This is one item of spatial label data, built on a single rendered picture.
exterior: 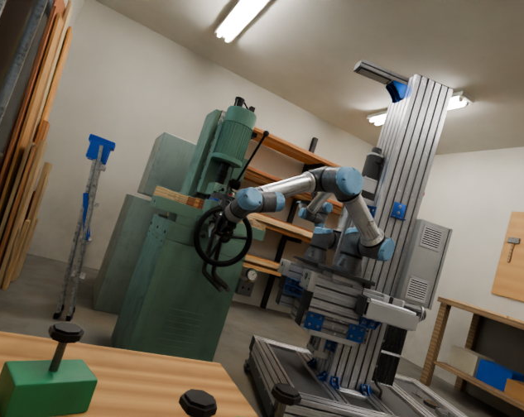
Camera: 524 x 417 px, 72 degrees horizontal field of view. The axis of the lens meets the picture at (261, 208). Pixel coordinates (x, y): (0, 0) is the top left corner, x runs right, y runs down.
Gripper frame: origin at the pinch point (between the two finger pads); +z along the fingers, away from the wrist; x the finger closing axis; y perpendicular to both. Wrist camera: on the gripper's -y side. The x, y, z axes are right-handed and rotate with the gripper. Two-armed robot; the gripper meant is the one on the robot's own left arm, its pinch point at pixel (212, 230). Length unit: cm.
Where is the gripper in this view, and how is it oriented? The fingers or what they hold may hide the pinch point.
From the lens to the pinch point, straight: 152.1
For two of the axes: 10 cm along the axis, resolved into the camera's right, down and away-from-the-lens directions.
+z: -5.1, 4.3, 7.4
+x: 8.6, 3.1, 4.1
